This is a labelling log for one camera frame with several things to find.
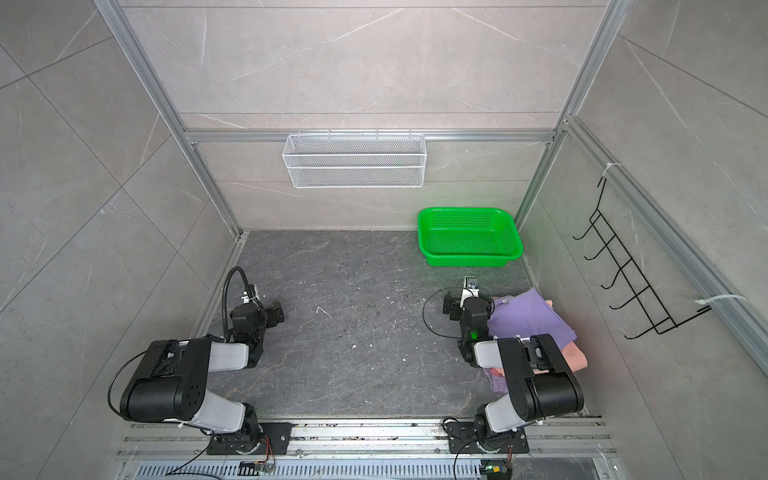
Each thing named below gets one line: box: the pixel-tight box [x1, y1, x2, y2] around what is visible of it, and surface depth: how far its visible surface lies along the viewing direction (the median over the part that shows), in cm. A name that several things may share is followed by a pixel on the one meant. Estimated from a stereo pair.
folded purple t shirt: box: [482, 367, 509, 395], surface depth 82 cm
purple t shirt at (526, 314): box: [488, 288, 578, 349], surface depth 86 cm
